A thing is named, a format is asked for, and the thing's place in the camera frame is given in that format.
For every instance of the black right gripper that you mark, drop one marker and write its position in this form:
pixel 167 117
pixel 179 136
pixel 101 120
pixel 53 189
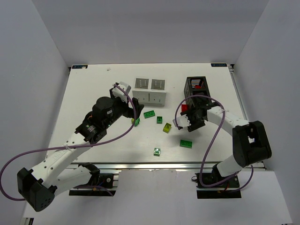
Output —
pixel 195 120

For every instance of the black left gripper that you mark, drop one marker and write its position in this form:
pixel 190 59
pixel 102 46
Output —
pixel 129 109

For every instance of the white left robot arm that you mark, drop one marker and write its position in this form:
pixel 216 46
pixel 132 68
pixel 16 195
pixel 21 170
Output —
pixel 43 182

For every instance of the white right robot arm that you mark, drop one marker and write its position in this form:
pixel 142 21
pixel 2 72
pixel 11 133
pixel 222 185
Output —
pixel 250 143

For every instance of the green curved brick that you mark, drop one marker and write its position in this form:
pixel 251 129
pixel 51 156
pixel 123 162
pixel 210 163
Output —
pixel 135 121

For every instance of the green 2x3 brick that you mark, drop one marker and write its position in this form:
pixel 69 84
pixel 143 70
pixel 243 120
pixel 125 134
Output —
pixel 149 114
pixel 186 144

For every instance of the white slotted two-bin container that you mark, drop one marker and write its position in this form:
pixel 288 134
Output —
pixel 150 91

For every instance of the green 2x2 brick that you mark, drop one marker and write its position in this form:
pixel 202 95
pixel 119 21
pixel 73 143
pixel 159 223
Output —
pixel 159 119

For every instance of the black slotted two-bin container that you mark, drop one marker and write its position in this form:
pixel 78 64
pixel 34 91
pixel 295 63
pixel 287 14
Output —
pixel 189 90

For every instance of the green 2x3 brick front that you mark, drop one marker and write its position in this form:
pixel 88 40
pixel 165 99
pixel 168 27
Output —
pixel 186 144

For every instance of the lime sloped brick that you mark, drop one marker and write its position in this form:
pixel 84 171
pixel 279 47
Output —
pixel 167 128

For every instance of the light green printed brick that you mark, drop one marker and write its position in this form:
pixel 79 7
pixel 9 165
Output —
pixel 157 152

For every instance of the dark logo sticker right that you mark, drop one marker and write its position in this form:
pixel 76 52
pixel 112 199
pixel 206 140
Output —
pixel 218 64

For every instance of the dark logo sticker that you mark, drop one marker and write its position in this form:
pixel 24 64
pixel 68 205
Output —
pixel 218 64
pixel 79 67

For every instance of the dark logo sticker left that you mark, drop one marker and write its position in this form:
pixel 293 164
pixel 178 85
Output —
pixel 79 67

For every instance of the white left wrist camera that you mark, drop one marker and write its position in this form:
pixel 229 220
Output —
pixel 121 90

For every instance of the aluminium table rail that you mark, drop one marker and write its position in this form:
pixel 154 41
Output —
pixel 156 165

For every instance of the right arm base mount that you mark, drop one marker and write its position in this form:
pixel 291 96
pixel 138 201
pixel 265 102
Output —
pixel 223 191

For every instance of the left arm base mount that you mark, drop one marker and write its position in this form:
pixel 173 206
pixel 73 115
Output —
pixel 100 184

